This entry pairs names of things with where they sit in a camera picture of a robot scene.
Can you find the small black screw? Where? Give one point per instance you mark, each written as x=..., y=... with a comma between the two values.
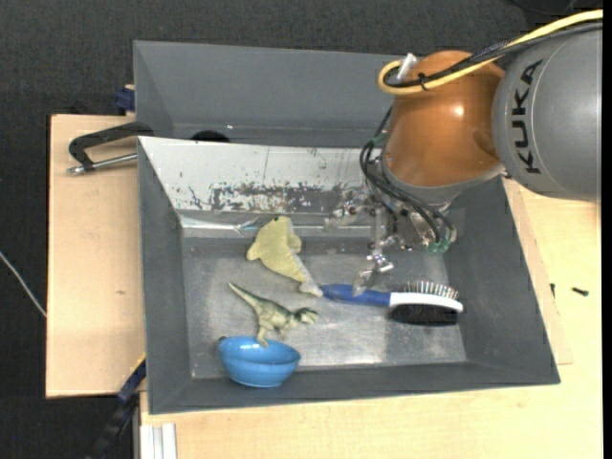
x=581, y=292

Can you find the grey metal bin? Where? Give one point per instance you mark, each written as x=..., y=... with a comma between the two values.
x=334, y=347

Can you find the yellow-green plush toy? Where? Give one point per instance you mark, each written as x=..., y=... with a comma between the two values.
x=279, y=254

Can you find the blue bowl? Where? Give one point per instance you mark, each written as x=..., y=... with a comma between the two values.
x=258, y=364

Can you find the blue and white brush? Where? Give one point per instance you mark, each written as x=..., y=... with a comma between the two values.
x=373, y=298

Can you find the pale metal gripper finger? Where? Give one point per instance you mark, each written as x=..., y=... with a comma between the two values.
x=381, y=262
x=364, y=282

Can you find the green toy dinosaur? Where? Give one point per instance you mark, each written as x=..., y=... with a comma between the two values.
x=272, y=316

